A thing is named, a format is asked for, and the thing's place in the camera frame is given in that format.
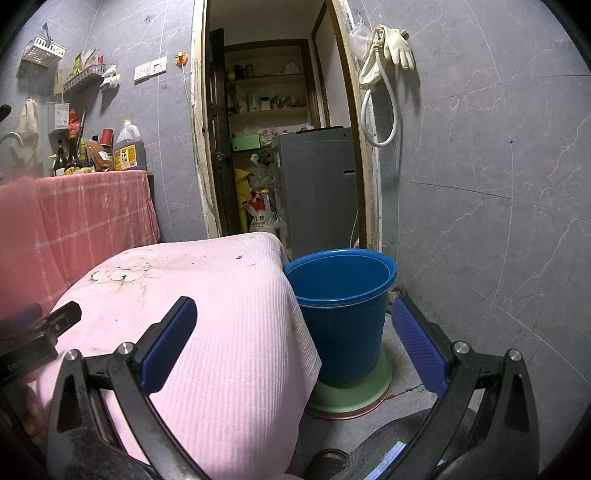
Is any pink checked cloth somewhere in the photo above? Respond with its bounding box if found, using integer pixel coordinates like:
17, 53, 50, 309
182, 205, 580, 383
0, 170, 161, 319

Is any pink floral tablecloth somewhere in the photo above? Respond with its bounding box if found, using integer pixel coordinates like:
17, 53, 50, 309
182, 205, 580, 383
34, 232, 322, 480

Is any grey refrigerator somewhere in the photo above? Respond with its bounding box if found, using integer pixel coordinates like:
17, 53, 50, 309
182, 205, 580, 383
272, 127, 366, 262

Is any wooden shelf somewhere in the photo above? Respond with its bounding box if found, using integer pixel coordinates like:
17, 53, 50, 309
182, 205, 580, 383
224, 39, 325, 131

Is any large cooking oil jug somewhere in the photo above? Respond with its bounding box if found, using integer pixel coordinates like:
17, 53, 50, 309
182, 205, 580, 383
113, 119, 147, 171

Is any green plastic basin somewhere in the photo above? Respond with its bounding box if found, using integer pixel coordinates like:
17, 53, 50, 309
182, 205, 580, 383
305, 351, 393, 416

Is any yellow bag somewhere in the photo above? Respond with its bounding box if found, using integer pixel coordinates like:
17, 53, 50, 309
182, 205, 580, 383
234, 168, 253, 234

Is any cream rubber glove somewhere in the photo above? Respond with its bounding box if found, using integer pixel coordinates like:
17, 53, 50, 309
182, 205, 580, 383
382, 27, 416, 71
359, 27, 385, 89

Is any row of seasoning packets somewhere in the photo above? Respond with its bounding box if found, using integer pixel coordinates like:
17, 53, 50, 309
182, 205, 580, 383
71, 48, 105, 77

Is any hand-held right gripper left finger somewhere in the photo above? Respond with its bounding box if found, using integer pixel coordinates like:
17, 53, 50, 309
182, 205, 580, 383
46, 296, 208, 480

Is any white wire basket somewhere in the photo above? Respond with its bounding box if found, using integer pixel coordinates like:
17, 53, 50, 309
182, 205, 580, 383
21, 37, 66, 66

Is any grey wall rack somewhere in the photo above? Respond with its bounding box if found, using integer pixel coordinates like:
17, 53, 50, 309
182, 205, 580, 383
62, 67, 105, 94

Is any dark glass bottle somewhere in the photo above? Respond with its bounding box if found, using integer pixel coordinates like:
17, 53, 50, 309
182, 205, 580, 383
65, 136, 84, 175

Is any blue plastic bucket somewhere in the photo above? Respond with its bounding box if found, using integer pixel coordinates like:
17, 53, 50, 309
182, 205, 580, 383
283, 249, 398, 387

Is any white hose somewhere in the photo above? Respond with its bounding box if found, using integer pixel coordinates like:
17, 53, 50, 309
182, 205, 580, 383
360, 44, 399, 148

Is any beige towel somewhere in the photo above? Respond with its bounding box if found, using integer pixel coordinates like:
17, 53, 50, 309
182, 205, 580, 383
10, 98, 41, 165

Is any person's left hand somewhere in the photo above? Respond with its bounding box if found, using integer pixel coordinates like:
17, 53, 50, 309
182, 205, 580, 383
23, 385, 49, 446

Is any white and red sack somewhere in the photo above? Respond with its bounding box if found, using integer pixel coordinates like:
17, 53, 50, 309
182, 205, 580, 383
248, 191, 283, 234

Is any dark wooden door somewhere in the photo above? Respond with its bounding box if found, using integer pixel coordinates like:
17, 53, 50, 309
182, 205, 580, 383
208, 28, 242, 237

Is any clear plastic bag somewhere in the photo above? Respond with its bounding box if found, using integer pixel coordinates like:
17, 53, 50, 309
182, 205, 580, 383
350, 18, 373, 62

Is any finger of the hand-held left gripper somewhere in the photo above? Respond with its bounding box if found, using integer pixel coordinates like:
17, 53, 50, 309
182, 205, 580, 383
0, 302, 43, 329
42, 301, 83, 346

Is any wooden door frame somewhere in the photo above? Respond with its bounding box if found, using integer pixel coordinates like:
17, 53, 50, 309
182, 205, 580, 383
191, 0, 385, 253

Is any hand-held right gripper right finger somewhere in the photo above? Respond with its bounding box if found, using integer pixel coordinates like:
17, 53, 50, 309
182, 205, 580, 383
390, 293, 541, 480

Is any perforated metal utensil holder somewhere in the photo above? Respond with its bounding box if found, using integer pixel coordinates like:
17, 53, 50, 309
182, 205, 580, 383
47, 102, 70, 135

